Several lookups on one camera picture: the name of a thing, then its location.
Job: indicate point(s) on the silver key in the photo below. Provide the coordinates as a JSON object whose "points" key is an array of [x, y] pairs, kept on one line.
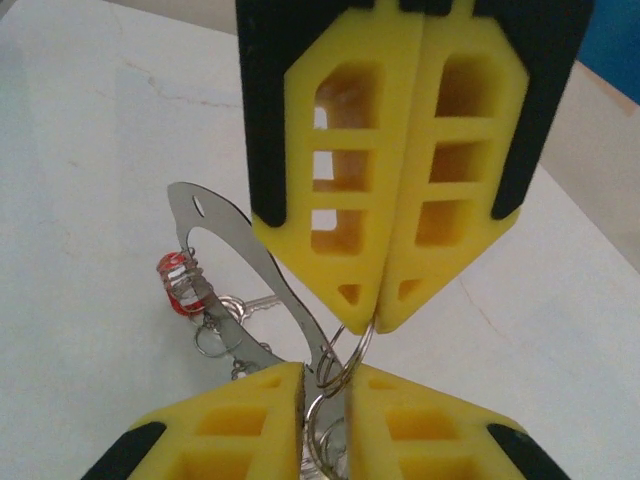
{"points": [[260, 302]]}

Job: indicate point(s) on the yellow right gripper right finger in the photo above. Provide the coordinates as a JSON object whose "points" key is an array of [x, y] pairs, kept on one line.
{"points": [[425, 440]]}

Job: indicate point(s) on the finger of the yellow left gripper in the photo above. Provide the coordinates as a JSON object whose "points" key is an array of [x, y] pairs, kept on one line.
{"points": [[460, 130], [400, 100]]}

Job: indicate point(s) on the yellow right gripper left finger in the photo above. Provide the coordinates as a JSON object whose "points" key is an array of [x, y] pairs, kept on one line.
{"points": [[235, 440]]}

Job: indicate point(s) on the red key tag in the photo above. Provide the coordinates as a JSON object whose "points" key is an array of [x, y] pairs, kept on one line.
{"points": [[172, 262]]}

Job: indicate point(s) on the silver metal key holder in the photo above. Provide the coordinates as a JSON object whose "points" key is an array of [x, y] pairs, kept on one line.
{"points": [[180, 210]]}

